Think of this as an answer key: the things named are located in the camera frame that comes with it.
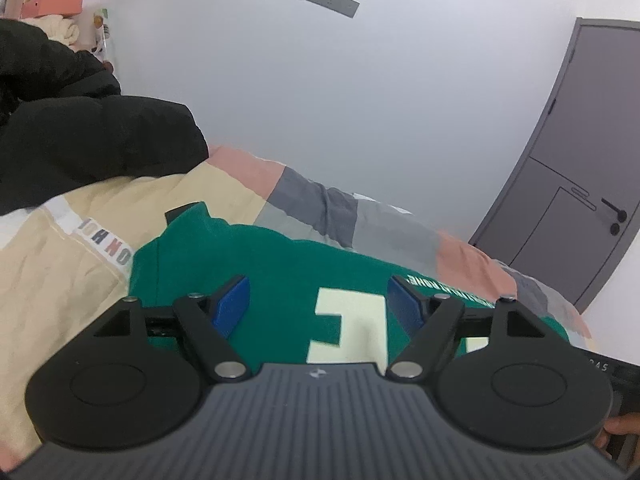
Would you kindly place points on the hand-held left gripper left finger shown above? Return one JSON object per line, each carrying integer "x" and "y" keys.
{"x": 232, "y": 306}

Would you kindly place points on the dotted plastic bag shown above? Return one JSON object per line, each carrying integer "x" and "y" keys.
{"x": 102, "y": 35}

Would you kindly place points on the person's right hand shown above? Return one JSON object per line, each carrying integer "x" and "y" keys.
{"x": 625, "y": 424}

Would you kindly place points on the black jacket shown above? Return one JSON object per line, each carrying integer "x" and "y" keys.
{"x": 100, "y": 140}

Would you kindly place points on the green sweatshirt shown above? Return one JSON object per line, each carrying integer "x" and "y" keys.
{"x": 280, "y": 270}

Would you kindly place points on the orange box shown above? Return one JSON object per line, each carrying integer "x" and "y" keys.
{"x": 52, "y": 6}

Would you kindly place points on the patchwork quilt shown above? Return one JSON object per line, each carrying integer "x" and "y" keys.
{"x": 75, "y": 280}

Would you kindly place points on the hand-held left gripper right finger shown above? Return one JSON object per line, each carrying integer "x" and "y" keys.
{"x": 405, "y": 306}

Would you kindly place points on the white bed sheet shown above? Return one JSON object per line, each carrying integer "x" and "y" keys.
{"x": 385, "y": 205}

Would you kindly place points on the grey door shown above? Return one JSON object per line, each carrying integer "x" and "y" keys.
{"x": 565, "y": 210}

